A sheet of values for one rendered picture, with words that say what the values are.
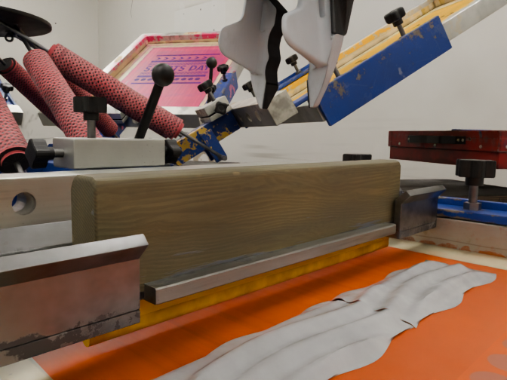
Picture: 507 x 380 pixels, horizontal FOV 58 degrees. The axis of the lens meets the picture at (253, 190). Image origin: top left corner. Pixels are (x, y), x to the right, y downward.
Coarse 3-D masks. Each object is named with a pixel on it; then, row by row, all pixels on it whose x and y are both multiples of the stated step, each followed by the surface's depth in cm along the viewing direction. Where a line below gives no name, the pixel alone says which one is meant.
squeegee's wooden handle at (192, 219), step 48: (96, 192) 25; (144, 192) 27; (192, 192) 29; (240, 192) 33; (288, 192) 36; (336, 192) 41; (384, 192) 48; (96, 240) 25; (192, 240) 30; (240, 240) 33; (288, 240) 37
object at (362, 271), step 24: (336, 264) 47; (360, 264) 47; (384, 264) 47; (408, 264) 47; (312, 288) 39; (336, 288) 39; (360, 288) 40; (480, 288) 40; (504, 288) 40; (456, 312) 34; (480, 312) 35; (504, 312) 35; (456, 336) 30; (480, 336) 30
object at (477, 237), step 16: (448, 224) 55; (464, 224) 53; (480, 224) 52; (496, 224) 51; (416, 240) 58; (432, 240) 56; (448, 240) 55; (464, 240) 54; (480, 240) 52; (496, 240) 51
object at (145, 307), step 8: (376, 240) 50; (352, 248) 46; (320, 256) 42; (328, 256) 43; (296, 264) 40; (304, 264) 41; (272, 272) 38; (240, 280) 35; (248, 280) 36; (216, 288) 33; (224, 288) 34; (192, 296) 32; (200, 296) 32; (144, 304) 29; (152, 304) 29; (160, 304) 30; (168, 304) 30; (176, 304) 31; (144, 312) 29
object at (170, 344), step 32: (288, 288) 39; (192, 320) 32; (224, 320) 32; (256, 320) 32; (64, 352) 27; (96, 352) 27; (128, 352) 27; (160, 352) 27; (192, 352) 27; (416, 352) 28; (448, 352) 28; (480, 352) 28
